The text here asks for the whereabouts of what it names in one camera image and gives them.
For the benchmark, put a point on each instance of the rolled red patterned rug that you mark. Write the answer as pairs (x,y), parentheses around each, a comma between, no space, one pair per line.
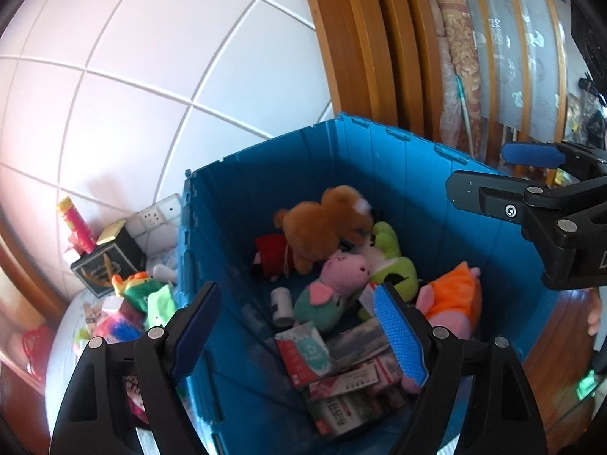
(462,33)

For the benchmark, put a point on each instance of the green white medicine box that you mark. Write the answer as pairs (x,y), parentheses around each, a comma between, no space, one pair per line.
(346,414)

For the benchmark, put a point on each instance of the person's right hand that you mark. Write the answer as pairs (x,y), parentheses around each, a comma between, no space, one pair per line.
(595,315)

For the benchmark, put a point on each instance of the pig plush red dress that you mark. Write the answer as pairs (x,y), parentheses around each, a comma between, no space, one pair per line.
(270,249)

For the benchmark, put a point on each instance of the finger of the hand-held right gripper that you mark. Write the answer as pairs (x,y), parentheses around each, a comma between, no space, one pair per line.
(533,155)
(479,194)

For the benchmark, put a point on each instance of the pink fluffy toy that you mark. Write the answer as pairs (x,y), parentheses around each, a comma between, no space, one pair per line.
(116,329)

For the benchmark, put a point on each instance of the pink pig plush teal dress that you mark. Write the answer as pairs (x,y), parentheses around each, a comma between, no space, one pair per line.
(332,289)

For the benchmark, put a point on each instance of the frosted glass sliding door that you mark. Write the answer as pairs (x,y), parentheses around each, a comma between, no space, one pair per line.
(521,57)

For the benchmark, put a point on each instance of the small white pink box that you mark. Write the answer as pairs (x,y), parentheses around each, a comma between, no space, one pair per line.
(72,252)

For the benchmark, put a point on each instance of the black gift box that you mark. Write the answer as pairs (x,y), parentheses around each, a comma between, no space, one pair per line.
(109,265)

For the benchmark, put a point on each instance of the green orange dragon plush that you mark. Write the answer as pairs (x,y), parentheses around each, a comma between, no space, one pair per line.
(142,294)

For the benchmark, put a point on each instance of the yellow sticky note pad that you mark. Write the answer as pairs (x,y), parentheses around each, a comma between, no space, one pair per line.
(111,232)

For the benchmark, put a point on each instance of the orange pink plush toy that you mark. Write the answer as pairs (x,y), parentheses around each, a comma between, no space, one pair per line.
(450,298)

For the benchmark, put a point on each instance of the red yellow snack tube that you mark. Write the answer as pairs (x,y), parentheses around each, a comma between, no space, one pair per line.
(76,225)

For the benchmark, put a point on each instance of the brown bear plush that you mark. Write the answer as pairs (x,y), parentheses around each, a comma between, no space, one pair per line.
(317,232)

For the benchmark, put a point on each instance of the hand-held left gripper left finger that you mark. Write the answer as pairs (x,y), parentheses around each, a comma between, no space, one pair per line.
(197,336)

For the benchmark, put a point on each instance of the white lint roller refill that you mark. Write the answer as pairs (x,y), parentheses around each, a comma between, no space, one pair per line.
(282,308)

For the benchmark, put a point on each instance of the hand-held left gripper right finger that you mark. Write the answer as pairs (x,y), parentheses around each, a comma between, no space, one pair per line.
(398,336)

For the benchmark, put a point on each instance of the blue plastic storage container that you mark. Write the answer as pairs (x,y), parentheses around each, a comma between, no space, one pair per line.
(427,189)

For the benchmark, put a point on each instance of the red handbag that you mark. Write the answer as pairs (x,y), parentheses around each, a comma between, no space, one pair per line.
(35,350)

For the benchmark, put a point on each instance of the green frog plush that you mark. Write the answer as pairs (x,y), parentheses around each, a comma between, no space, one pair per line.
(391,270)

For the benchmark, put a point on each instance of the rolled pale floral mat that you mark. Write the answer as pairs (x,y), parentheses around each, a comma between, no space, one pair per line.
(450,104)

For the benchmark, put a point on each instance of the white wall socket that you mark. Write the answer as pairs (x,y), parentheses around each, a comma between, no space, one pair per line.
(151,218)

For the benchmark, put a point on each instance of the red teal white box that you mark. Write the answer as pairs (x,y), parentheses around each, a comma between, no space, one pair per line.
(306,353)

